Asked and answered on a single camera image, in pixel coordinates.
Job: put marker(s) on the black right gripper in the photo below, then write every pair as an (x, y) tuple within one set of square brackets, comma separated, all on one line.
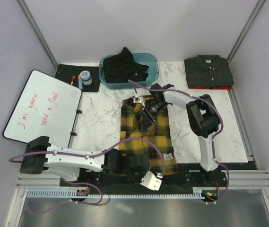
[(148, 119)]

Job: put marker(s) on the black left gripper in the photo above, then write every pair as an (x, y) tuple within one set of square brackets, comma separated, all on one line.
[(138, 180)]

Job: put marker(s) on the yellow plaid long sleeve shirt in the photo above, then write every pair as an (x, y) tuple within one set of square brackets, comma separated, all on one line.
[(158, 134)]

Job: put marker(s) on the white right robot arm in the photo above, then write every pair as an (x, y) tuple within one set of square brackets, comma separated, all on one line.
[(204, 119)]

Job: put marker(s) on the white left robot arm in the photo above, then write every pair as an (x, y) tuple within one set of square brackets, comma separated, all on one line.
[(48, 158)]

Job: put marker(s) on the black shirt in bin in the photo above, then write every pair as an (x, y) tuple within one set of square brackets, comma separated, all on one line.
[(122, 67)]

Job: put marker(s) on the teal plastic bin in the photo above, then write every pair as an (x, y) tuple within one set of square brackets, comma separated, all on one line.
[(141, 58)]

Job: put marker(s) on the black mat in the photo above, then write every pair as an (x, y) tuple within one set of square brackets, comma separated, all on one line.
[(65, 73)]

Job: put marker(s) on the black board clip lower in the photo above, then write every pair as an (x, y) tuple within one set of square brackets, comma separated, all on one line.
[(73, 134)]

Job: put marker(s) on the folded dark striped shirt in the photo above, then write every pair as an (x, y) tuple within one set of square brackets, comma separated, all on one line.
[(208, 71)]

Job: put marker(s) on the small blue white jar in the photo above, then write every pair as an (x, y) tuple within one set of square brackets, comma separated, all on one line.
[(86, 78)]

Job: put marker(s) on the blue orange eraser stick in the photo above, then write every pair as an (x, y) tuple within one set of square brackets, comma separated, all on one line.
[(80, 84)]

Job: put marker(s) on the red whiteboard marker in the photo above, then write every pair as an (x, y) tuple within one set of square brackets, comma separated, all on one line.
[(72, 80)]

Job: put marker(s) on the white dry-erase board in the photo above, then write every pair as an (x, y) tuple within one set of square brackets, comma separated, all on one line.
[(46, 107)]

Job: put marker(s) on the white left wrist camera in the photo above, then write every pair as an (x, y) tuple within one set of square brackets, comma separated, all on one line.
[(151, 181)]

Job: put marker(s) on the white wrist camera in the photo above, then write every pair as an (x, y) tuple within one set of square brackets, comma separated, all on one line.
[(151, 181), (139, 100)]

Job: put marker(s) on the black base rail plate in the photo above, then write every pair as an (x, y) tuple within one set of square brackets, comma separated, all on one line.
[(189, 176)]

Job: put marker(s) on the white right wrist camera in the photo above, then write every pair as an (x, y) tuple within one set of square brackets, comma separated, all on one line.
[(139, 100)]

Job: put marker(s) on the light blue cable duct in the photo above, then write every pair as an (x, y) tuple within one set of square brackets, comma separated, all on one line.
[(76, 194)]

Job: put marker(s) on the aluminium frame rail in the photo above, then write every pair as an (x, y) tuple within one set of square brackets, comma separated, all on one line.
[(239, 180)]

